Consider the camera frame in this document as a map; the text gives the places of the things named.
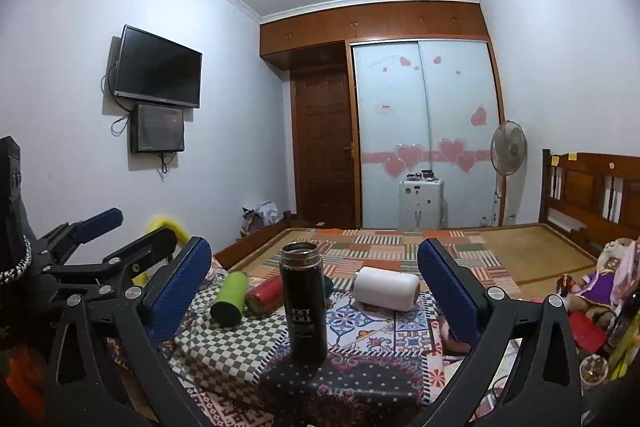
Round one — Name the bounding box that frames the white cylinder bottle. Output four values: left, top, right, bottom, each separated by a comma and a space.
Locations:
352, 266, 421, 312

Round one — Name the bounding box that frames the yellow fluffy object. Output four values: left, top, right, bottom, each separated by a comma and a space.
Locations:
135, 214, 191, 288

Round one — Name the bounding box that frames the grey checkered cloth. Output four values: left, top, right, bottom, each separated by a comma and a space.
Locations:
162, 271, 292, 400

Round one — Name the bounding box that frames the green bottle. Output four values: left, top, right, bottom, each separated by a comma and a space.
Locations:
210, 271, 250, 328

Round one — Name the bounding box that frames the small black wall box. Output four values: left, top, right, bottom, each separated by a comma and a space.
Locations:
130, 103, 186, 154

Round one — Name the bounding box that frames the patchwork blanket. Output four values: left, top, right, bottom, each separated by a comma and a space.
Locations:
235, 227, 522, 299

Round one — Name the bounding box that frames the pink object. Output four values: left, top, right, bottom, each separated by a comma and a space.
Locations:
439, 316, 474, 356

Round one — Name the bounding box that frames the pile of bags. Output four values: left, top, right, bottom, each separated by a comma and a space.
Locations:
242, 200, 280, 236

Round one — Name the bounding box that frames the black wall television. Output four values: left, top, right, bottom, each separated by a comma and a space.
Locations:
113, 25, 203, 109

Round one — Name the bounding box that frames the red packet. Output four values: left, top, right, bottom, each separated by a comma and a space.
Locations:
569, 311, 607, 354

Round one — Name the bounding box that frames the black television cable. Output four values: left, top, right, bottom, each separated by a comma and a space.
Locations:
102, 74, 132, 135

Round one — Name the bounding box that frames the orange cloth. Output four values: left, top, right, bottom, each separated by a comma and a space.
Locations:
0, 342, 51, 408

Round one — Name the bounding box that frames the wooden wardrobe with glass doors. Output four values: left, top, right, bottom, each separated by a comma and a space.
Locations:
259, 0, 507, 231

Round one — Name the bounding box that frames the wooden bed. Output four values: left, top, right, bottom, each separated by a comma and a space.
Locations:
214, 149, 640, 279

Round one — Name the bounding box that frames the bamboo bed mat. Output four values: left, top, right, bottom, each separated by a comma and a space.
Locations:
470, 224, 598, 286

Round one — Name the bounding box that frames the standing fan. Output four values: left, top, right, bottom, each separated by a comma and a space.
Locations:
489, 120, 529, 228

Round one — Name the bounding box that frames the brown wooden door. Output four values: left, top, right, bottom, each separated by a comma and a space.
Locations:
291, 67, 359, 228

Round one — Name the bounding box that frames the glass jar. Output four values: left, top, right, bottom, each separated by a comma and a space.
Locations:
579, 354, 610, 391

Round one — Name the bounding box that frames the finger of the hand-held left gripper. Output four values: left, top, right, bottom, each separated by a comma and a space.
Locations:
31, 207, 125, 269
47, 227, 180, 294

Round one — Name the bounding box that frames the black thermos cup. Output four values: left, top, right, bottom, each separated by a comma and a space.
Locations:
279, 241, 330, 366

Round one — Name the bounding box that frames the colourful patterned cloth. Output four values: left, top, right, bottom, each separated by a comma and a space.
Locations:
249, 288, 453, 427

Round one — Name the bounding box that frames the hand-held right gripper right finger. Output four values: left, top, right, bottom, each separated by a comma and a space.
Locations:
412, 237, 587, 427

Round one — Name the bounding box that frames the small white cabinet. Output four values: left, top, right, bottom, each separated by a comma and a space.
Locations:
398, 179, 445, 231

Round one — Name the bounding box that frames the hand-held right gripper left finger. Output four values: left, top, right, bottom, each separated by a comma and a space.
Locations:
42, 236, 221, 427

